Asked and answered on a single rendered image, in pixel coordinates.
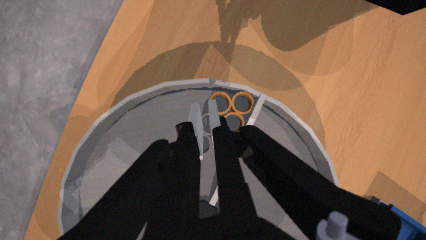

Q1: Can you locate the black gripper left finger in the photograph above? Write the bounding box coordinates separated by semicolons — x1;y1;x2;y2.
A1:
57;102;203;240

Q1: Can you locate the bronze bushing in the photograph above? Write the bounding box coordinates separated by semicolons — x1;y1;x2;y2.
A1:
209;92;232;115
223;112;245;132
231;92;254;115

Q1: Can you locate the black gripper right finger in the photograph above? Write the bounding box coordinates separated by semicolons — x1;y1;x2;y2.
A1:
208;100;402;240

